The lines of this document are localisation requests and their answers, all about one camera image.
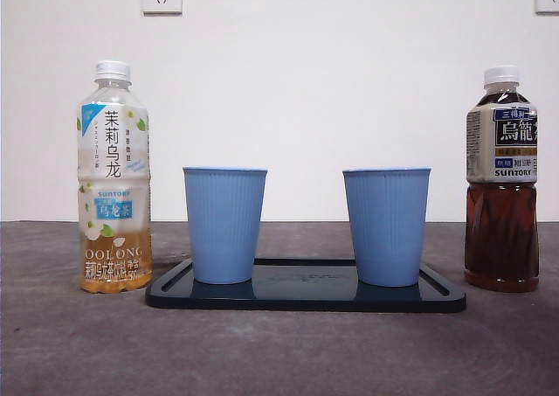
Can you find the jasmine oolong tea bottle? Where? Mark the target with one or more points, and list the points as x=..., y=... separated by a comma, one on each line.
x=114, y=151

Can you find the dark oolong tea bottle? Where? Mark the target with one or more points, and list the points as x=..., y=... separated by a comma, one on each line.
x=501, y=221

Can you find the blue ribbed cup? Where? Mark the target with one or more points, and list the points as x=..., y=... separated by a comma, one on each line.
x=223, y=225
x=386, y=227

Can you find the dark blue tray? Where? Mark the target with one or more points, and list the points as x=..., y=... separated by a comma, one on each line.
x=305, y=300

